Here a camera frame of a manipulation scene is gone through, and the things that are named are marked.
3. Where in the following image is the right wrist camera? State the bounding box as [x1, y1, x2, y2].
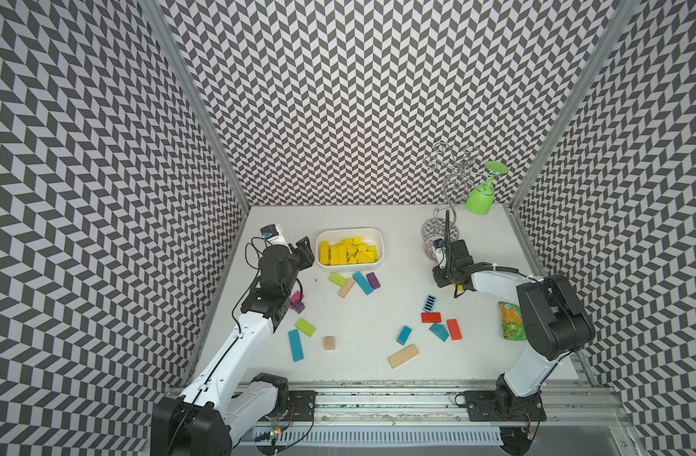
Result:
[433, 239, 446, 265]

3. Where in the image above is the green plastic goblet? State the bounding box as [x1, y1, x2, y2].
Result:
[465, 161, 509, 216]

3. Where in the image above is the yellow long block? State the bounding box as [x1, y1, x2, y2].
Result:
[319, 241, 332, 266]

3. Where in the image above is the long teal block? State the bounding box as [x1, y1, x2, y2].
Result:
[288, 330, 304, 362]

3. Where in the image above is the natural wood block back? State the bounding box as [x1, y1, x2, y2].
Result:
[338, 277, 355, 298]

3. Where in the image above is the light green block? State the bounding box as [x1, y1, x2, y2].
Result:
[295, 318, 317, 337]
[329, 273, 348, 287]

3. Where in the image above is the green snack bag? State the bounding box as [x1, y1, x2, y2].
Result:
[498, 301, 526, 342]

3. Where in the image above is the red flat block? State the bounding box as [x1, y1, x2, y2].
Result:
[421, 313, 442, 324]

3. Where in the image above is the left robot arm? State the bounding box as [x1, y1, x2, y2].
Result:
[149, 236, 315, 455]

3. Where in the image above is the small natural wood cube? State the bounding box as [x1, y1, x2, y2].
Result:
[323, 336, 336, 351]

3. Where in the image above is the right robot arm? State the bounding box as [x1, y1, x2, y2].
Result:
[433, 239, 595, 423]

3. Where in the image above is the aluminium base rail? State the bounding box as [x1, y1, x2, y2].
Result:
[290, 380, 631, 427]

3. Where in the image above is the small teal block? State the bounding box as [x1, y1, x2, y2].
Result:
[396, 326, 412, 346]

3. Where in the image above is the light green block back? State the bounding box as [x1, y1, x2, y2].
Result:
[329, 273, 348, 287]

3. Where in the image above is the white plastic tray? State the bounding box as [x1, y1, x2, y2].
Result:
[315, 228, 385, 273]

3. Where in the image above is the light green block front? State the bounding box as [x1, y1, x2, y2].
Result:
[295, 318, 317, 337]

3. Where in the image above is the red upright block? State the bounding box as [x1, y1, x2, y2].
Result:
[447, 319, 463, 341]

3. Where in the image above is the purple flat block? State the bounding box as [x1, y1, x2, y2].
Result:
[366, 273, 380, 290]

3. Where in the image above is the long natural wood block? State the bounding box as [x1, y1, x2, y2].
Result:
[388, 345, 419, 370]

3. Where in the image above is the teal block back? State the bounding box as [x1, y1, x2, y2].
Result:
[353, 271, 374, 296]

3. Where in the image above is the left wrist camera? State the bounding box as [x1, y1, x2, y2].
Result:
[260, 223, 287, 246]

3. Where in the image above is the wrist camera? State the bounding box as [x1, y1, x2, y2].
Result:
[433, 239, 446, 265]
[260, 223, 287, 246]

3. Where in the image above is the blue ridged block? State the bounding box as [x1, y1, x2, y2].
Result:
[423, 294, 436, 313]

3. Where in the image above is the metal wire cup rack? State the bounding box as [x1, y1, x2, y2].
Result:
[421, 142, 480, 241]

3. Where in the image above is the teal wedge block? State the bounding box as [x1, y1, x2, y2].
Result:
[430, 323, 450, 342]

